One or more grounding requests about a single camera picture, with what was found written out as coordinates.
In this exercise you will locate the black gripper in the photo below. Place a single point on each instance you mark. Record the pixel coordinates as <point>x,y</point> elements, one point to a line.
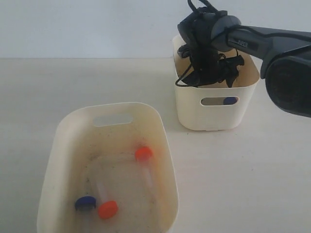
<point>210,68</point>

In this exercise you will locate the small cream plastic bin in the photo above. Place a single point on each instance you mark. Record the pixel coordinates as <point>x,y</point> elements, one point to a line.
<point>194,116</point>

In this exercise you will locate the blue-capped clear tube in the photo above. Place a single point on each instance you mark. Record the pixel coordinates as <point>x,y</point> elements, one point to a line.
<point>85,202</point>
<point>215,101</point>

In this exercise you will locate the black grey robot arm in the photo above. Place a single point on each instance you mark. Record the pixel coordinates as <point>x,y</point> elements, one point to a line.
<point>215,41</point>

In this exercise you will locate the large cream plastic bin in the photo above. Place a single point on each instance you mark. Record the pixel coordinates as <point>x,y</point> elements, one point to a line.
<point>99,142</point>

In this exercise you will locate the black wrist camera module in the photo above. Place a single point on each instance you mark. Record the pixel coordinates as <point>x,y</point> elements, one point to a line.
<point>185,29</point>

